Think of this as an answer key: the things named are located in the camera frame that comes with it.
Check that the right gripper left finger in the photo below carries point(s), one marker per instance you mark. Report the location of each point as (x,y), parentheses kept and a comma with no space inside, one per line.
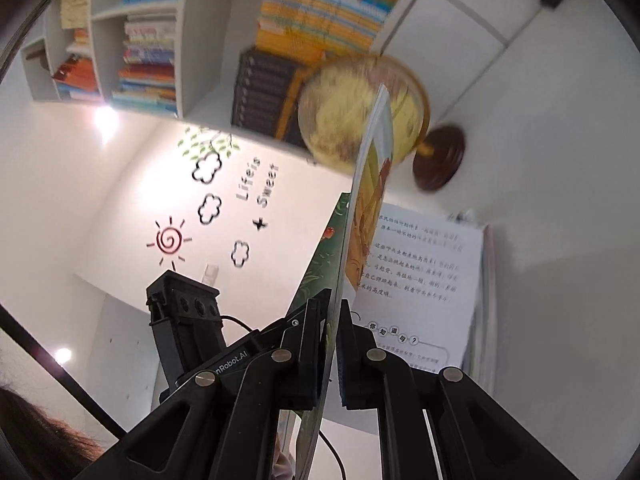
(224,425)

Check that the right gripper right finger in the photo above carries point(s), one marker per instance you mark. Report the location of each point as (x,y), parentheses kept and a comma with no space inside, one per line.
(434,426)

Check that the green insect book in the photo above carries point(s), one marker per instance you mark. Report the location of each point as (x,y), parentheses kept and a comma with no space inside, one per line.
(325,270)

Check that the picture book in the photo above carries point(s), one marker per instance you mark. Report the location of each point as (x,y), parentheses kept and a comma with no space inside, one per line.
(421,285)

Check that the yellow desk globe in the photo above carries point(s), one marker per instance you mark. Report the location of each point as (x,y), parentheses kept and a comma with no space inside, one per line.
(335,103)

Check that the white bookshelf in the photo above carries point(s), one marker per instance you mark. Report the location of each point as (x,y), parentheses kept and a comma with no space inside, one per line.
(223,66)

